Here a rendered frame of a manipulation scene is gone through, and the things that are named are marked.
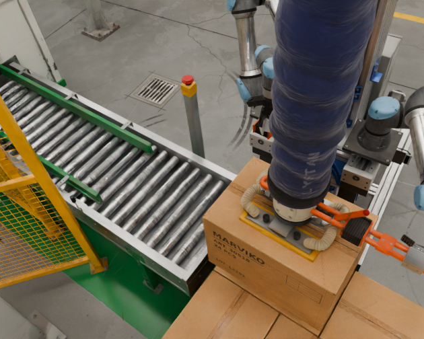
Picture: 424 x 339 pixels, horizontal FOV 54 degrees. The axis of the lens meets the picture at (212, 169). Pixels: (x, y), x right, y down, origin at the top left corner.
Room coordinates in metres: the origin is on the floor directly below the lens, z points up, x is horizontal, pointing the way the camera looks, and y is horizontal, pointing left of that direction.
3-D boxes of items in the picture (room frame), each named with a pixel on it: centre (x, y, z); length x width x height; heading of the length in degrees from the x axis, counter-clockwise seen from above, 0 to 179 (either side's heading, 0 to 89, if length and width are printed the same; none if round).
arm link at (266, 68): (1.29, -0.28, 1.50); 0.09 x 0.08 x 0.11; 6
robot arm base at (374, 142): (1.29, -0.78, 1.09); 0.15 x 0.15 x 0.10
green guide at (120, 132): (2.36, 0.95, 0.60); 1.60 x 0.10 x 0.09; 49
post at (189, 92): (1.91, 0.08, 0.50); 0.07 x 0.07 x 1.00; 49
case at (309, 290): (0.90, -0.29, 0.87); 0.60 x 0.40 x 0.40; 49
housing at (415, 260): (0.59, -0.65, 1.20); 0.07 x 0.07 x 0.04; 48
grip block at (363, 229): (0.73, -0.49, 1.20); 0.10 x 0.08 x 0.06; 138
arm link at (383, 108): (1.28, -0.79, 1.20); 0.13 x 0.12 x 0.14; 77
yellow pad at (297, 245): (0.83, -0.24, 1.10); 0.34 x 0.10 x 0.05; 48
